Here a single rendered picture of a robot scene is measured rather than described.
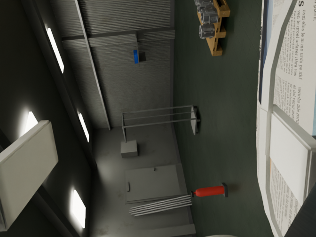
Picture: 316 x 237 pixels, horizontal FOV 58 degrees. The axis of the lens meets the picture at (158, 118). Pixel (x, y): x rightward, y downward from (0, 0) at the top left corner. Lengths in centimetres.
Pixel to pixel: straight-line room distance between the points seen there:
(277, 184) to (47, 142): 21
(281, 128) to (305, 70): 7
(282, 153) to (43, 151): 13
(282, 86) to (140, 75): 983
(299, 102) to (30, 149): 18
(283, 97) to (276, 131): 10
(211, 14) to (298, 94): 379
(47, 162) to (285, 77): 19
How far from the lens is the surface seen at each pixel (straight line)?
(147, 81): 1027
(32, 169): 17
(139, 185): 1039
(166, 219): 991
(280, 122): 17
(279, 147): 17
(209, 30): 415
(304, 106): 23
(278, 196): 30
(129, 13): 870
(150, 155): 1103
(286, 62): 26
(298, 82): 23
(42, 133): 18
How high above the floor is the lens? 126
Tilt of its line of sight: 3 degrees down
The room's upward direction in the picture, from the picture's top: 96 degrees counter-clockwise
